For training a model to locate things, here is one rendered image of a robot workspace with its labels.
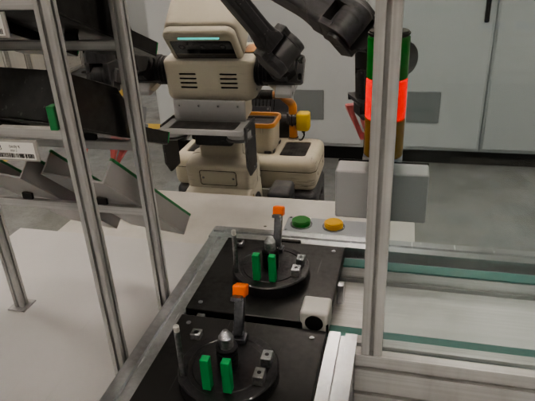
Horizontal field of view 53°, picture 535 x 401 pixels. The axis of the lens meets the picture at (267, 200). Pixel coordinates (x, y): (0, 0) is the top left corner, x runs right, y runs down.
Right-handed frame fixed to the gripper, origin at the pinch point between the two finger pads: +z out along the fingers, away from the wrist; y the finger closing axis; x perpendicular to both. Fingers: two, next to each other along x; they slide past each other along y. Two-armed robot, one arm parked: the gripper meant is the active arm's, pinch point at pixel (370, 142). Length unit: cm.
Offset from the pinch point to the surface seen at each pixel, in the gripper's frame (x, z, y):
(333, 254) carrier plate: -10.2, 18.2, 10.3
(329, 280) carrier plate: -12.8, 18.6, 18.7
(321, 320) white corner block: -16.5, 18.3, 30.3
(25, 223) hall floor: -156, 101, -216
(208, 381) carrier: -34, 16, 44
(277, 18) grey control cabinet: 17, -1, -286
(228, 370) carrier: -31, 13, 45
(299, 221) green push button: -14.4, 17.2, -3.5
